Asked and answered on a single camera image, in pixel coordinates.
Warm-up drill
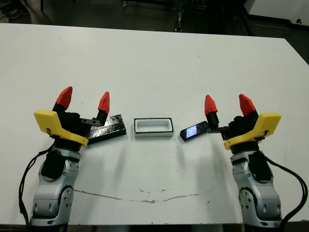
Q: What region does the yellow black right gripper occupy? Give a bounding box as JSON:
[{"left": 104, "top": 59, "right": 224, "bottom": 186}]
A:
[{"left": 204, "top": 93, "right": 282, "bottom": 151}]

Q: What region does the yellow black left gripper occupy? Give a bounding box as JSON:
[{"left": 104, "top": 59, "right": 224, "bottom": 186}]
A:
[{"left": 33, "top": 86, "right": 111, "bottom": 147}]

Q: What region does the black box lid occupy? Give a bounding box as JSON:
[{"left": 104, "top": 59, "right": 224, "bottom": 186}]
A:
[{"left": 87, "top": 113, "right": 127, "bottom": 145}]

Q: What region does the black smartphone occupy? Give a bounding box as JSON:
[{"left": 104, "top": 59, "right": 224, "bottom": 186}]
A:
[{"left": 180, "top": 120, "right": 209, "bottom": 141}]

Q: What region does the white box with black rim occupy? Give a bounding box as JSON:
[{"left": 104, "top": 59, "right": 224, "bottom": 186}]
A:
[{"left": 133, "top": 116, "right": 175, "bottom": 139}]

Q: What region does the dark sneaker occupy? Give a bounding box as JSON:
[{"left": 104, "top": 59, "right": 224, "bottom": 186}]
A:
[{"left": 3, "top": 1, "right": 27, "bottom": 18}]

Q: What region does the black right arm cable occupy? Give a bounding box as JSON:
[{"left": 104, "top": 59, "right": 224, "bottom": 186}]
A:
[{"left": 264, "top": 154, "right": 309, "bottom": 228}]

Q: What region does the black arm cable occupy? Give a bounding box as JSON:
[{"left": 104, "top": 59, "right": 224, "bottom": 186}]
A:
[
  {"left": 264, "top": 154, "right": 309, "bottom": 228},
  {"left": 18, "top": 149, "right": 57, "bottom": 229}
]

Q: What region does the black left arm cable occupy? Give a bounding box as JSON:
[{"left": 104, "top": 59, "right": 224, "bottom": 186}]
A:
[{"left": 18, "top": 149, "right": 57, "bottom": 229}]

